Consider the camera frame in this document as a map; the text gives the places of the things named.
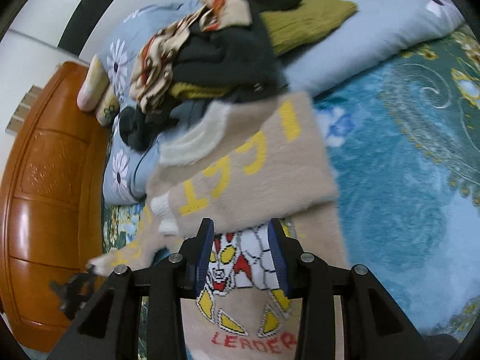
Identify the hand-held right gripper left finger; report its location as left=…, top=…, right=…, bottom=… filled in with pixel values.
left=47, top=218, right=215, bottom=360

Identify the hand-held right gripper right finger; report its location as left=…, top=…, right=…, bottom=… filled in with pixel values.
left=268, top=218, right=428, bottom=360

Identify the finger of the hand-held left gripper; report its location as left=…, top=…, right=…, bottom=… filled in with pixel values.
left=50, top=264, right=101, bottom=319

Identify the beige knit sweater with print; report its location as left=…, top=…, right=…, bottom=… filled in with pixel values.
left=91, top=92, right=350, bottom=360

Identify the wooden headboard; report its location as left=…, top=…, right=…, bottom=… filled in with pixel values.
left=0, top=61, right=113, bottom=353

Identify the grey garment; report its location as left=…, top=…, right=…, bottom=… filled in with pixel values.
left=170, top=99, right=214, bottom=130

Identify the teal floral blanket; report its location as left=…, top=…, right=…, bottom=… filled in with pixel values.
left=101, top=22, right=480, bottom=360

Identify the black garment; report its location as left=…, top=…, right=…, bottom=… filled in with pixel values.
left=119, top=0, right=331, bottom=152

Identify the cream yellow small pillow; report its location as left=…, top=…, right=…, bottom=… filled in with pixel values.
left=77, top=54, right=121, bottom=126

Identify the patterned beige orange garment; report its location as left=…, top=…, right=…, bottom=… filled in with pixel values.
left=129, top=0, right=253, bottom=114

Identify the olive green knit garment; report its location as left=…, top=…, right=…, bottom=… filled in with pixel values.
left=167, top=0, right=359, bottom=100

